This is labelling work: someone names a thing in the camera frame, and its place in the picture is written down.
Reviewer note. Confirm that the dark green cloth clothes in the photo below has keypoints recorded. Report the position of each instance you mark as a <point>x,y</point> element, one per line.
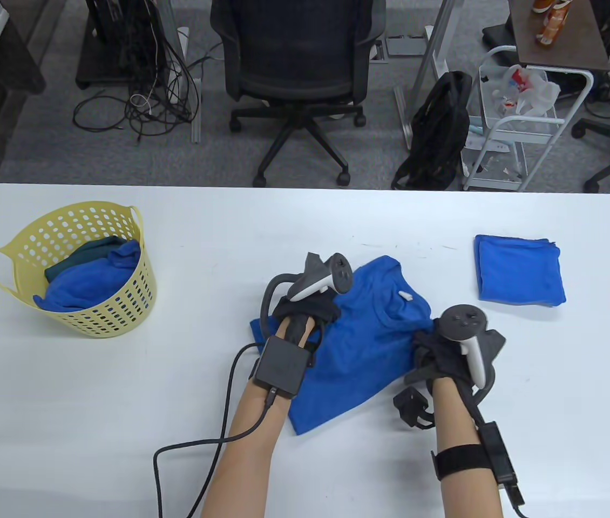
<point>81,256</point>

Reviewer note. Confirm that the white utility cart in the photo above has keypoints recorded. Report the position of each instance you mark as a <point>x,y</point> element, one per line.
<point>526,135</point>

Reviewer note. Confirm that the grey floor socket box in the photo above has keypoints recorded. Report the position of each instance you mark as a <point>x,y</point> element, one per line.
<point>405,46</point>

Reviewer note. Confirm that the person's left hand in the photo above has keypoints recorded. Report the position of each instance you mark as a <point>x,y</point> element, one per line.
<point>310,307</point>

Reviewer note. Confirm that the black computer cabinet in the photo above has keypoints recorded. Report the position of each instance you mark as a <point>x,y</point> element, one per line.
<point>105,54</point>

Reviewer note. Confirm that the black backpack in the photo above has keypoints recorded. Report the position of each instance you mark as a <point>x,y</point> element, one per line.
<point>440,135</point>

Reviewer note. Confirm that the black forearm sensor box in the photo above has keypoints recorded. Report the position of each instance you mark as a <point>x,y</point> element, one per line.
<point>280,367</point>
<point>494,448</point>

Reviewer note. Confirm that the blue t-shirt clothes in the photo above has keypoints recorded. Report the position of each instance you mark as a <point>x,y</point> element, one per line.
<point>359,345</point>

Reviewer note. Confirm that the person's right hand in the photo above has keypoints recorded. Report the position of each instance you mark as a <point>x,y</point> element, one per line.
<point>440,361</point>

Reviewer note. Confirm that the grey tracking controller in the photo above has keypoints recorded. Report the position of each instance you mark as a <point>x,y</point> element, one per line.
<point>332,270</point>
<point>461,321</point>

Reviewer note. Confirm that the blue cloth clothes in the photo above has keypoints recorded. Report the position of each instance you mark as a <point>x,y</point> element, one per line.
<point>83,286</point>

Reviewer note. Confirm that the black mesh office chair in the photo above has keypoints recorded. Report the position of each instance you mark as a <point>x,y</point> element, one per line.
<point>294,54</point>

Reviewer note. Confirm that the person's left forearm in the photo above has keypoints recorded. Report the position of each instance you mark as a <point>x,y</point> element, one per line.
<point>251,431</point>

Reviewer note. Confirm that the yellow perforated laundry basket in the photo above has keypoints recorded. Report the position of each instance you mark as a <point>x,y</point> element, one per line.
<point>116,318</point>

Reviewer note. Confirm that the grey metal desk leg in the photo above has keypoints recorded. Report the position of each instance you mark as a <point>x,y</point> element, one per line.
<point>434,43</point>
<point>196,118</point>

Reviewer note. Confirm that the white plastic bag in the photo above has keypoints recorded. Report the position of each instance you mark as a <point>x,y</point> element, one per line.
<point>537,94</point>

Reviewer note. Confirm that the orange snack packet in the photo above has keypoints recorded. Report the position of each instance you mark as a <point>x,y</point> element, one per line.
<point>542,5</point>
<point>553,24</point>

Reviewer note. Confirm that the blue towel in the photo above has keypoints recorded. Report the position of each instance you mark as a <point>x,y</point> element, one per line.
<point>521,270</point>

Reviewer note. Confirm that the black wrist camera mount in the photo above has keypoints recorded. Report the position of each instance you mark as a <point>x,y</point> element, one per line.
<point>410,404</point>

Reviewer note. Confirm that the person's right forearm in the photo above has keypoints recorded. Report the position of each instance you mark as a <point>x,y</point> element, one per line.
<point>456,415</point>

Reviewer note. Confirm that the brown side table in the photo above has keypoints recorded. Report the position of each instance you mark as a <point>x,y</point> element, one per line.
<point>580,38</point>

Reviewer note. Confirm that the black flat stand base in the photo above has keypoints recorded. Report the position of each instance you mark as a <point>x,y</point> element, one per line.
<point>499,35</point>

